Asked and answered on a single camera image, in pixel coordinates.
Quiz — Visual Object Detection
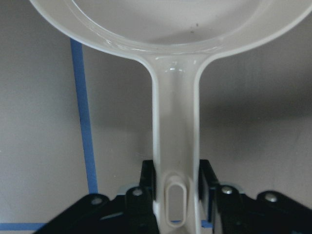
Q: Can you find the beige plastic dustpan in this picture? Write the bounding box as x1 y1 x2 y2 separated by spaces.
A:
32 0 312 234

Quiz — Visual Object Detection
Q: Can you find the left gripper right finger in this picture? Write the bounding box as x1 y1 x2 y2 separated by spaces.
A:
198 159 312 234

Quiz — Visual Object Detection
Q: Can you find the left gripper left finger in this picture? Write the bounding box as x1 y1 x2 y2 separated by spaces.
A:
36 160 160 234

